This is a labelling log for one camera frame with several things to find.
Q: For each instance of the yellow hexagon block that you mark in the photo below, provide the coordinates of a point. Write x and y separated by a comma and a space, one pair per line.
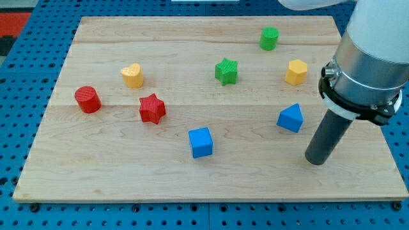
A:
296, 72

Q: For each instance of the green cylinder block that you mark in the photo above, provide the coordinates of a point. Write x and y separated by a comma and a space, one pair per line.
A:
269, 38

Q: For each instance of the blue triangle block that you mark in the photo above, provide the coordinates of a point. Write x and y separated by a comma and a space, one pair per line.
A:
291, 118

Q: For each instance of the blue cube block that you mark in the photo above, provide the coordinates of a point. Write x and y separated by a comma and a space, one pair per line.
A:
201, 142

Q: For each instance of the red cylinder block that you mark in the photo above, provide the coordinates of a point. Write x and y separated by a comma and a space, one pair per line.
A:
87, 99

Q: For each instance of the red star block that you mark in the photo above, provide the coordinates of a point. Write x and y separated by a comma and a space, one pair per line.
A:
151, 109

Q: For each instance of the green star block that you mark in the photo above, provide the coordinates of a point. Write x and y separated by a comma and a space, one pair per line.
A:
226, 71

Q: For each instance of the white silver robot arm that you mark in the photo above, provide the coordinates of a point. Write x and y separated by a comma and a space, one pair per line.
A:
364, 78

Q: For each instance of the wooden board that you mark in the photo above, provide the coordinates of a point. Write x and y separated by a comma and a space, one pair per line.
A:
111, 156

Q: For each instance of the yellow heart block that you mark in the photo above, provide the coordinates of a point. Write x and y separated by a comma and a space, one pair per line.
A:
132, 76

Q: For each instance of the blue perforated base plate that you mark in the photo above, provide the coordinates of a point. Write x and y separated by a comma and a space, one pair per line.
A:
40, 34

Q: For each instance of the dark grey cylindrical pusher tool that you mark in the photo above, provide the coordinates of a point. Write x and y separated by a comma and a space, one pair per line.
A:
327, 136

